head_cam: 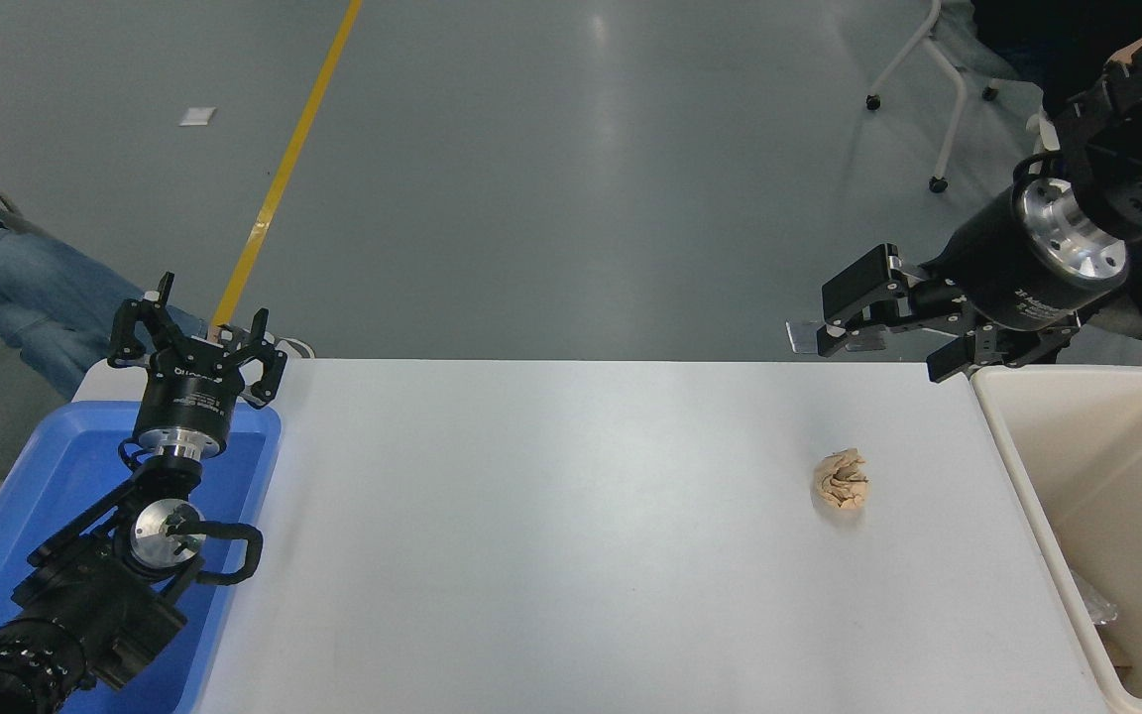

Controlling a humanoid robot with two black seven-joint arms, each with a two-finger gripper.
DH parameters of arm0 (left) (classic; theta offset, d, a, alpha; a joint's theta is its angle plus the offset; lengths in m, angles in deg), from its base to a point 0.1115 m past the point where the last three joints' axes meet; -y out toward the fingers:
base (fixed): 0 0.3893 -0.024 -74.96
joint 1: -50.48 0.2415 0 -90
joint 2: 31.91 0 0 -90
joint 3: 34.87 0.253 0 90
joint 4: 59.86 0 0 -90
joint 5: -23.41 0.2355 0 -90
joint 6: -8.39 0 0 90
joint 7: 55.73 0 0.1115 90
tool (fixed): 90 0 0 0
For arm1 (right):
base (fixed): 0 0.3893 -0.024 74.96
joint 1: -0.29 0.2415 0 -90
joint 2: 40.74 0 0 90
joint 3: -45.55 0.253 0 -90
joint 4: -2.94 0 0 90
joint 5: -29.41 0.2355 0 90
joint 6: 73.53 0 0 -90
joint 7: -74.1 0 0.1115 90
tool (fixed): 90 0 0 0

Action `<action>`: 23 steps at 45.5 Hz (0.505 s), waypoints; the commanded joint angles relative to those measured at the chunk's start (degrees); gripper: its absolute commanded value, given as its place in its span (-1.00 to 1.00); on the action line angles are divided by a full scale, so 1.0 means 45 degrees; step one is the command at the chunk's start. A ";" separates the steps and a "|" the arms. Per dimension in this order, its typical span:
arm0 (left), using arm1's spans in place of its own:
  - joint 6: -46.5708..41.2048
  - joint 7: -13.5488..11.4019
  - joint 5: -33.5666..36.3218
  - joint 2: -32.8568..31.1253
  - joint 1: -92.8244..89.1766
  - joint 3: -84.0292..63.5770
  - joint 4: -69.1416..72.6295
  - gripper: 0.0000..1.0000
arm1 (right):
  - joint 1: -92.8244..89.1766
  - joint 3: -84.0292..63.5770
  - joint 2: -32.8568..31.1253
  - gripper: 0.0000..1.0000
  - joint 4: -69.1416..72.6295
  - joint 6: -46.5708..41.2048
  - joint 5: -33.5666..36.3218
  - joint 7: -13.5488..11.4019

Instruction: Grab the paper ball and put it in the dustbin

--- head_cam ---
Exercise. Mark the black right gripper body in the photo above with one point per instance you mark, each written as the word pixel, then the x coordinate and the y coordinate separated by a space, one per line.
pixel 1002 273

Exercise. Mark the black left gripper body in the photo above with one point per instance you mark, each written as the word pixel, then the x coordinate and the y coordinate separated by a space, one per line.
pixel 186 397

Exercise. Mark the tan paper ball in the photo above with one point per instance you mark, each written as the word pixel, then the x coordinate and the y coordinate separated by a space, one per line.
pixel 841 481

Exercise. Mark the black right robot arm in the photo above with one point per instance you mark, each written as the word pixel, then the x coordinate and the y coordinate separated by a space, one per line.
pixel 1126 109

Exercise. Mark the person's forearm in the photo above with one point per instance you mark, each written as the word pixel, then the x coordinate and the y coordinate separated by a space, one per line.
pixel 1126 55

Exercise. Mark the silver metal floor plate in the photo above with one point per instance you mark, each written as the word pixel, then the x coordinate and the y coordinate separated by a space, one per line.
pixel 868 343
pixel 801 339

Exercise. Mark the blue plastic tray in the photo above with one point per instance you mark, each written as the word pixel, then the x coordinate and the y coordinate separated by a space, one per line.
pixel 46 476

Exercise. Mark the large pale plastic bin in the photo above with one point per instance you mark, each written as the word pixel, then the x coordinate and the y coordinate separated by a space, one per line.
pixel 1126 476

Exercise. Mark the white paper scrap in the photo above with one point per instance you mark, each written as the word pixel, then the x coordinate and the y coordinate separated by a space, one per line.
pixel 197 116

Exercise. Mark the crumpled clear wrapper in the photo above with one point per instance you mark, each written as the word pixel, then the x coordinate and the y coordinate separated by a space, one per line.
pixel 1098 605

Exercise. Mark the white frame wheeled chair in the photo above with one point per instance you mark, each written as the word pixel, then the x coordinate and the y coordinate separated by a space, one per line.
pixel 953 79
pixel 1042 129

